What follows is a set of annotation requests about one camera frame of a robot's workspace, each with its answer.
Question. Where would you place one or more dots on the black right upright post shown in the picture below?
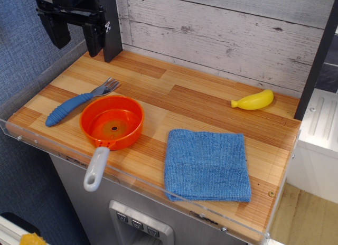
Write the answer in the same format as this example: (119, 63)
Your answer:
(321, 54)

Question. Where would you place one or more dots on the white frame bottom left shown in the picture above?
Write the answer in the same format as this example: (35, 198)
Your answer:
(13, 227)

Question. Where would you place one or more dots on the white toy sink unit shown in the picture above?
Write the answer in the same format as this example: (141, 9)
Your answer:
(313, 167)

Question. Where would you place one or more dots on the black upright post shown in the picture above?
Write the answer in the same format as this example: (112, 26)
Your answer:
(321, 54)
(113, 43)

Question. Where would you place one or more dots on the yellow toy banana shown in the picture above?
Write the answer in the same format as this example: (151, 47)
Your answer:
(255, 101)

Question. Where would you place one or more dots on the blue microfibre cloth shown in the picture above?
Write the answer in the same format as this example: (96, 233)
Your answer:
(206, 166)

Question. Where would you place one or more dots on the yellow tape piece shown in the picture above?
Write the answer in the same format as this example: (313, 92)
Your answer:
(32, 239)

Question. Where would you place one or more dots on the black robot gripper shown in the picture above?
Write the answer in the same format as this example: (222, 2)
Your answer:
(55, 14)

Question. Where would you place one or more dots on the orange pot with grey handle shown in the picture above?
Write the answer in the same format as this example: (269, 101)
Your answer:
(110, 123)

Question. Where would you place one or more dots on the grey toy fridge cabinet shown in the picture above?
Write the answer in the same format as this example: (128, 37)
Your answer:
(92, 209)

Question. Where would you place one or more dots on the black left upright post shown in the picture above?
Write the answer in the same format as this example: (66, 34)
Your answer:
(113, 43)

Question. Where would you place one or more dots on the silver dispenser button panel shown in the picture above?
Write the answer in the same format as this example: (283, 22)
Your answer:
(134, 227)

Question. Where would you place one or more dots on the fork with blue handle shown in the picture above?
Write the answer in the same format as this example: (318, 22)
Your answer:
(63, 110)

